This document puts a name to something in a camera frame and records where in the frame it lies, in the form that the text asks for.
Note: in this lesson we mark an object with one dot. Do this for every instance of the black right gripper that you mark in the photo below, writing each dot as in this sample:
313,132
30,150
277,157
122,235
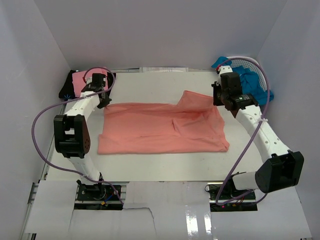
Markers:
216,88

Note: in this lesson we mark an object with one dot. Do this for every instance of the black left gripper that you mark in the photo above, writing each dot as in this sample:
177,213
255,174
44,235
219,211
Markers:
105,102

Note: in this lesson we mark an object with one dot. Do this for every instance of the salmon pink t-shirt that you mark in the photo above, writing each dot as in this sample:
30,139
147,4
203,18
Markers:
193,125

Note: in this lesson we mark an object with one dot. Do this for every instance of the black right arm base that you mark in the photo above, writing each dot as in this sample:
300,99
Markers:
243,204

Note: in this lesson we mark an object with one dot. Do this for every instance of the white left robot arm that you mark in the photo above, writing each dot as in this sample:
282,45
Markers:
71,134

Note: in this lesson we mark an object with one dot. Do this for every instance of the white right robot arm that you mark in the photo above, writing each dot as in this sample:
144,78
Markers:
281,166

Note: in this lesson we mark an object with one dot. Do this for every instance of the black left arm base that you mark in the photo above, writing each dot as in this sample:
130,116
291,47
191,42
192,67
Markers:
98,196

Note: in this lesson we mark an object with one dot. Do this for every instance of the folded pink t-shirt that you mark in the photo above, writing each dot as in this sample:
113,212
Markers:
79,83

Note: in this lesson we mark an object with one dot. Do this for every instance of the blue t-shirt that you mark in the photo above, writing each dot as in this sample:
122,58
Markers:
252,93

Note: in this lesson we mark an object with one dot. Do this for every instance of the folded black t-shirt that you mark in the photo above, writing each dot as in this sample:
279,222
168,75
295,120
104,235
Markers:
67,91

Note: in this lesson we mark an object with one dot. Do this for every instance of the white perforated plastic basket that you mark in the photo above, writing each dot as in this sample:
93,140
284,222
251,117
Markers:
249,65

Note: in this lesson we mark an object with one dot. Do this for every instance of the white paper label sheet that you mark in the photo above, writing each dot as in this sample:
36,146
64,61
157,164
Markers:
163,69

